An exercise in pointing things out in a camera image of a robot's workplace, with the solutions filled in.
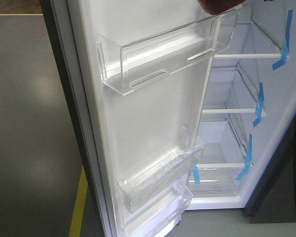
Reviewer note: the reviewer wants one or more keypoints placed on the fridge door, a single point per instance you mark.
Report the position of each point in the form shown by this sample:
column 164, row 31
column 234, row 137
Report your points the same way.
column 119, row 136

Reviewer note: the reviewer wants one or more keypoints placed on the red yellow apple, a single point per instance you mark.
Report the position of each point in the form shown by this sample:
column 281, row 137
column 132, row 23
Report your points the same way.
column 214, row 7

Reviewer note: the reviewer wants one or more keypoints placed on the dark fridge body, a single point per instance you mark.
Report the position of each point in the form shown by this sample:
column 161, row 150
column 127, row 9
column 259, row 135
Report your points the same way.
column 250, row 104

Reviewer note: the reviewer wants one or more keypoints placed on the clear upper door bin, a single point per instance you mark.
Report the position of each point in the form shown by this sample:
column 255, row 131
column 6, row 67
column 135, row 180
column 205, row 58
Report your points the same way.
column 131, row 66

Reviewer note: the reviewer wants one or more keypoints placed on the clear door bin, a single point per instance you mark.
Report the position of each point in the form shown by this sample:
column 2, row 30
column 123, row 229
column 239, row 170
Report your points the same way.
column 153, row 217
column 131, row 66
column 136, row 191

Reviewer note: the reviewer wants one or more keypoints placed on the clear middle door bin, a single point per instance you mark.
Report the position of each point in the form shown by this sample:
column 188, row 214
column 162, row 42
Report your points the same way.
column 136, row 191

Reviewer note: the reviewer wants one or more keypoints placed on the blue tape strip drawer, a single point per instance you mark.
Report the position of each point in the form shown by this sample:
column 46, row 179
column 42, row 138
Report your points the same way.
column 196, row 175

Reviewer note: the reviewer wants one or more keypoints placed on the clear crisper drawer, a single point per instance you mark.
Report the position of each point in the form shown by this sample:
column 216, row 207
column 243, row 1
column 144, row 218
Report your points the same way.
column 216, row 182

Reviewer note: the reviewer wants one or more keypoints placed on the clear lower door bin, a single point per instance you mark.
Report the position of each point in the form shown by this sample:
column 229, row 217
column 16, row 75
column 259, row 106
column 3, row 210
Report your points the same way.
column 153, row 217

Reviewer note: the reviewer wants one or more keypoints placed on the blue tape strip lower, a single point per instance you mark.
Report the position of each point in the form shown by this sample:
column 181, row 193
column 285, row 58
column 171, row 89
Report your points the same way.
column 248, row 159

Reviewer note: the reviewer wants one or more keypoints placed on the blue tape strip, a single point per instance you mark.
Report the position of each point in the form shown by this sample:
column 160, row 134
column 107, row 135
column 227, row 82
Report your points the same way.
column 286, row 45
column 259, row 106
column 248, row 159

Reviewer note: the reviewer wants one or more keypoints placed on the blue tape strip middle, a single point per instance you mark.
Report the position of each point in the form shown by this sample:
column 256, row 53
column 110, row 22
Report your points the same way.
column 259, row 106

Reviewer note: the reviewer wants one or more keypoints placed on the blue tape strip top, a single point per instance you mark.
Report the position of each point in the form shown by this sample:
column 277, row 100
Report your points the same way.
column 286, row 45

